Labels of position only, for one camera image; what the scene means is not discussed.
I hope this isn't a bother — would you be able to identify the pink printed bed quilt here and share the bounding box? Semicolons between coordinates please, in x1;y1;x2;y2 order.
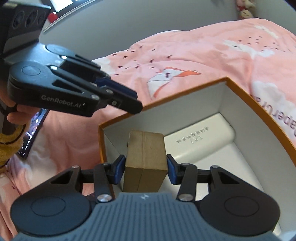
1;19;295;240

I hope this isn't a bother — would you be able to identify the small brown cardboard box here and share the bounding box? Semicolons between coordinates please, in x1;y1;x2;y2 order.
123;130;168;193

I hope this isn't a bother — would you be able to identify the large orange storage box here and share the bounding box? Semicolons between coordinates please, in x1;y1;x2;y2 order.
98;78;295;240

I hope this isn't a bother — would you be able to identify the plush toy by wall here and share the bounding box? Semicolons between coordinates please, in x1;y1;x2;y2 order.
235;0;256;20

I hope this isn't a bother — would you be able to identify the white rectangular case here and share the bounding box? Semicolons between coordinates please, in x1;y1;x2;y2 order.
164;113;235;163

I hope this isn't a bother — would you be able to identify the person's left hand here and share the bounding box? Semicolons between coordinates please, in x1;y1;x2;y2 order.
1;80;40;125

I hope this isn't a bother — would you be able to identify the black smartphone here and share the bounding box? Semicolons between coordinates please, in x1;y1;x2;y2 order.
17;108;49;160

